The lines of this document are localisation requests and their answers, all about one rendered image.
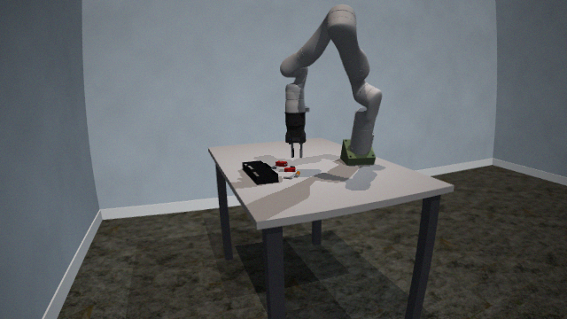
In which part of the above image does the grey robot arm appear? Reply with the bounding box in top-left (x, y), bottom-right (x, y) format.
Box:
top-left (280, 4), bottom-right (382, 155)

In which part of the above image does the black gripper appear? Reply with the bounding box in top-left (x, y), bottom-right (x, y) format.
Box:
top-left (285, 99), bottom-right (309, 158)

